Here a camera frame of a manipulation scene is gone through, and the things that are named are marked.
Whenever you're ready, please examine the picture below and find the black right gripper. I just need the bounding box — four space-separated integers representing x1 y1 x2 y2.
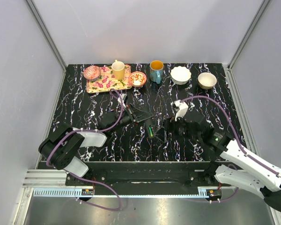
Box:
154 112 201 143

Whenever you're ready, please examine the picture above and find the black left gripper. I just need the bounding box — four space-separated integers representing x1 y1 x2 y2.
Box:
110 104 154 133

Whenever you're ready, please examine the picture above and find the green AAA battery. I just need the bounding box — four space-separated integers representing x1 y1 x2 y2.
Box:
148 126 154 137

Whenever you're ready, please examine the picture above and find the black remote control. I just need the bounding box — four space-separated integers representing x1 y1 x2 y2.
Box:
144 118 154 138

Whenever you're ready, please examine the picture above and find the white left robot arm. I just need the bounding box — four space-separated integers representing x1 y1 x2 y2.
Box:
38 104 154 185

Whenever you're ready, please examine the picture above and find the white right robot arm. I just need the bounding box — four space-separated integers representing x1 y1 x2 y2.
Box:
156 115 281 212

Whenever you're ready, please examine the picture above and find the orange patterned bowl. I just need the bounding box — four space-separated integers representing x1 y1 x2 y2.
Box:
128 71 147 87

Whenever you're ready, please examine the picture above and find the floral rectangular tray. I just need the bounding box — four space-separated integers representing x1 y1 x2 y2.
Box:
86 64 132 94

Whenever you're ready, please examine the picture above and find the blue mug orange inside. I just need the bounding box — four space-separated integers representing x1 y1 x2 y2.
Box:
150 60 164 84

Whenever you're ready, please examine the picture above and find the yellow mug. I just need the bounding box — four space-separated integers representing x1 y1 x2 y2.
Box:
111 60 125 80

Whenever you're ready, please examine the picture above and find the white scalloped bowl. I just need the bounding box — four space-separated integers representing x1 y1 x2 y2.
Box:
170 66 192 85

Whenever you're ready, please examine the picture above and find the pink patterned bowl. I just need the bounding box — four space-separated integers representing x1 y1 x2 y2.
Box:
83 66 101 82

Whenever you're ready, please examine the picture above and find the cream floral bowl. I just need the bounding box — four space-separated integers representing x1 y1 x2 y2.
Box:
198 72 217 90

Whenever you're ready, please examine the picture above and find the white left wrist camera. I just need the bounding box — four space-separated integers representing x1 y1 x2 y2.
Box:
118 94 127 106

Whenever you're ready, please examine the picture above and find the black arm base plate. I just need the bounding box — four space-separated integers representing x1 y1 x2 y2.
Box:
65 170 232 187

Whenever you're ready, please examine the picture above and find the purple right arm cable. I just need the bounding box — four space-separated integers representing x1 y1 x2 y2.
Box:
179 95 281 203

